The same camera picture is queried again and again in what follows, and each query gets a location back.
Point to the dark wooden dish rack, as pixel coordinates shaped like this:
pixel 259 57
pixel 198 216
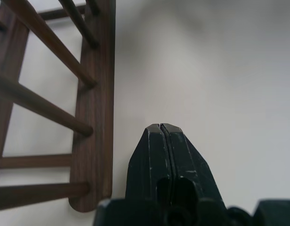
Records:
pixel 93 117

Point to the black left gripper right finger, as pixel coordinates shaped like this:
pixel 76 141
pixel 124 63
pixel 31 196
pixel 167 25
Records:
pixel 189 164

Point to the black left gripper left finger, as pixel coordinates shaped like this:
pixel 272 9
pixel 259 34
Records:
pixel 147 164

